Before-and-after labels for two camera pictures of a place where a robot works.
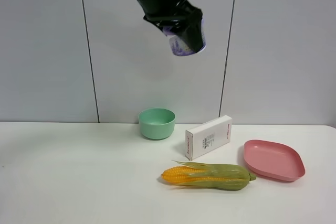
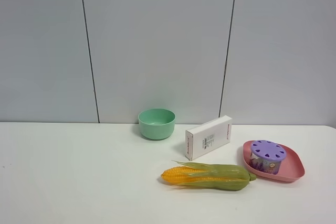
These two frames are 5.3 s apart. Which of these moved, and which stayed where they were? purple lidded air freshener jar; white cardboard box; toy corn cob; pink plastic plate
Moved: purple lidded air freshener jar
Stayed: toy corn cob; pink plastic plate; white cardboard box
